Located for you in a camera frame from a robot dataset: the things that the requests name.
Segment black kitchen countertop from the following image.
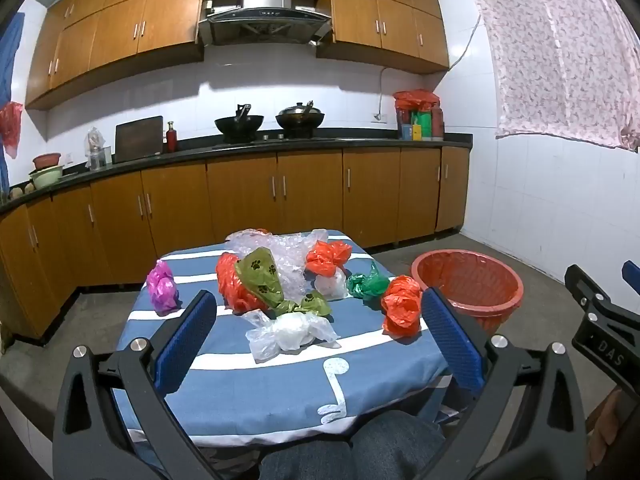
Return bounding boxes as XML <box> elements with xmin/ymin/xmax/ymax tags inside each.
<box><xmin>0</xmin><ymin>132</ymin><xmax>473</xmax><ymax>216</ymax></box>

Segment black wok with lid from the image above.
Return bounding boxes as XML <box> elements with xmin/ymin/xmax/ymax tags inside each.
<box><xmin>275</xmin><ymin>101</ymin><xmax>326</xmax><ymax>138</ymax></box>

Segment steel range hood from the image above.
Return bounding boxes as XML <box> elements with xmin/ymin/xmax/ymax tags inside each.
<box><xmin>197</xmin><ymin>0</ymin><xmax>333</xmax><ymax>47</ymax></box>

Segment green plastic bag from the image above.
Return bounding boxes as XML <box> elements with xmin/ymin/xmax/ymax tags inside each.
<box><xmin>346</xmin><ymin>260</ymin><xmax>396</xmax><ymax>302</ymax></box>

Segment dark cutting board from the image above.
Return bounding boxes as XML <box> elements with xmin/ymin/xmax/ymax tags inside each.
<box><xmin>114</xmin><ymin>116</ymin><xmax>165</xmax><ymax>163</ymax></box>

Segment wooden lower cabinets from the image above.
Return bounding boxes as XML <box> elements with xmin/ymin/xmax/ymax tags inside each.
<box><xmin>0</xmin><ymin>145</ymin><xmax>471</xmax><ymax>346</ymax></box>

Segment wooden cabinets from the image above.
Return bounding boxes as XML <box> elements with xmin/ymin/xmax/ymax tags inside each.
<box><xmin>315</xmin><ymin>0</ymin><xmax>451</xmax><ymax>73</ymax></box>
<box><xmin>25</xmin><ymin>0</ymin><xmax>207</xmax><ymax>111</ymax></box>
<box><xmin>0</xmin><ymin>145</ymin><xmax>471</xmax><ymax>346</ymax></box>

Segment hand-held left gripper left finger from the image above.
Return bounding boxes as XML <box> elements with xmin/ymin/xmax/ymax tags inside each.
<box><xmin>52</xmin><ymin>289</ymin><xmax>223</xmax><ymax>480</ymax></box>

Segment wooden upper cabinets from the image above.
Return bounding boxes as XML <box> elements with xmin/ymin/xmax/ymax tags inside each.
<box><xmin>315</xmin><ymin>0</ymin><xmax>451</xmax><ymax>73</ymax></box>
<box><xmin>25</xmin><ymin>0</ymin><xmax>207</xmax><ymax>111</ymax></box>

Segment blue white striped tablecloth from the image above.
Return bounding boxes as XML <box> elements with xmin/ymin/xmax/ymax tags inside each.
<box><xmin>114</xmin><ymin>230</ymin><xmax>451</xmax><ymax>448</ymax></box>

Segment person's right hand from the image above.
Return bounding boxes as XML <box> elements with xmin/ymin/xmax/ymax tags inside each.
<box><xmin>586</xmin><ymin>389</ymin><xmax>626</xmax><ymax>471</ymax></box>

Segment clear bubble wrap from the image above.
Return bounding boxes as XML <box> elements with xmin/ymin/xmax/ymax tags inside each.
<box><xmin>225</xmin><ymin>229</ymin><xmax>331</xmax><ymax>306</ymax></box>

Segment blue hanging cloth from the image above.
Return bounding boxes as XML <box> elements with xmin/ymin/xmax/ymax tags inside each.
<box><xmin>0</xmin><ymin>12</ymin><xmax>26</xmax><ymax>196</ymax></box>

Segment black gas stove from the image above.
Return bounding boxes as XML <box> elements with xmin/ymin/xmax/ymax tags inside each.
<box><xmin>212</xmin><ymin>132</ymin><xmax>346</xmax><ymax>150</ymax></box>

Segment red plastic basket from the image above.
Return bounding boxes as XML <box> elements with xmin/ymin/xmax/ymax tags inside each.
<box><xmin>411</xmin><ymin>250</ymin><xmax>525</xmax><ymax>333</ymax></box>

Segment thin wall cable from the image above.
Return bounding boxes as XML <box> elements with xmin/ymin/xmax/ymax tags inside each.
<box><xmin>447</xmin><ymin>15</ymin><xmax>483</xmax><ymax>68</ymax></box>

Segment olive paw print plastic bag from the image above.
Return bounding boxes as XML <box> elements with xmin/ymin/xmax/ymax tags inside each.
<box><xmin>235</xmin><ymin>247</ymin><xmax>333</xmax><ymax>318</ymax></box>

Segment pink floral curtain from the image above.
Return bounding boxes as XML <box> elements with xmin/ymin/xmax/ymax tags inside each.
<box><xmin>470</xmin><ymin>0</ymin><xmax>640</xmax><ymax>151</ymax></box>

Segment dark red bottle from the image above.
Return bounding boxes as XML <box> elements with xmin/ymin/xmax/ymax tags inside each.
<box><xmin>430</xmin><ymin>102</ymin><xmax>446</xmax><ymax>141</ymax></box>

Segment red bag on bottles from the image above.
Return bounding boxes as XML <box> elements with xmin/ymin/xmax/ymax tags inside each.
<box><xmin>393</xmin><ymin>90</ymin><xmax>441</xmax><ymax>116</ymax></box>

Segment green basin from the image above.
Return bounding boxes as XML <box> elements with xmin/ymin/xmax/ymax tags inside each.
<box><xmin>29</xmin><ymin>165</ymin><xmax>65</xmax><ymax>190</ymax></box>

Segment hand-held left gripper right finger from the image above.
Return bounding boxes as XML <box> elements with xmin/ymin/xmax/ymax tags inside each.
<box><xmin>420</xmin><ymin>287</ymin><xmax>588</xmax><ymax>480</ymax></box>

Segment green bottle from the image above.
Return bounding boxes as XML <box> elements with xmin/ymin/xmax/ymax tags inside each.
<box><xmin>411</xmin><ymin>110</ymin><xmax>433</xmax><ymax>141</ymax></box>

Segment hanging red plastic bag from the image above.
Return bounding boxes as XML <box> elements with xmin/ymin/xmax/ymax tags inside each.
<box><xmin>0</xmin><ymin>101</ymin><xmax>24</xmax><ymax>158</ymax></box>

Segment large clear plastic bag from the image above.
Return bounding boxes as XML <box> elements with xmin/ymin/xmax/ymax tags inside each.
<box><xmin>244</xmin><ymin>310</ymin><xmax>341</xmax><ymax>363</ymax></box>

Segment person's left leg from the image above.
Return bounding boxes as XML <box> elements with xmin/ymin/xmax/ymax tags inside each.
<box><xmin>259</xmin><ymin>441</ymin><xmax>357</xmax><ymax>480</ymax></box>

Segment white power cable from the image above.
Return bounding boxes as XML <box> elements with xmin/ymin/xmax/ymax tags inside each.
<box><xmin>377</xmin><ymin>65</ymin><xmax>397</xmax><ymax>121</ymax></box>

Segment person's leg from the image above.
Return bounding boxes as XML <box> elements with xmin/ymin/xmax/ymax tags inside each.
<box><xmin>349</xmin><ymin>410</ymin><xmax>447</xmax><ymax>480</ymax></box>
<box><xmin>259</xmin><ymin>441</ymin><xmax>357</xmax><ymax>480</ymax></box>

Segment pink plastic bag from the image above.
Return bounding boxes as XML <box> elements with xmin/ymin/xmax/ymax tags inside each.
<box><xmin>146</xmin><ymin>260</ymin><xmax>181</xmax><ymax>317</ymax></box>

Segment person's right leg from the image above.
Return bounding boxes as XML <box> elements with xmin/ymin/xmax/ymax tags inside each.
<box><xmin>349</xmin><ymin>410</ymin><xmax>447</xmax><ymax>480</ymax></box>

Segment small clear plastic bag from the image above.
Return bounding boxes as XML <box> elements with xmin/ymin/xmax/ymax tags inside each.
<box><xmin>314</xmin><ymin>266</ymin><xmax>349</xmax><ymax>300</ymax></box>

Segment clear bag with jars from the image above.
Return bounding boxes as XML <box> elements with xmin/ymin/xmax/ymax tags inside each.
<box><xmin>85</xmin><ymin>127</ymin><xmax>113</xmax><ymax>170</ymax></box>

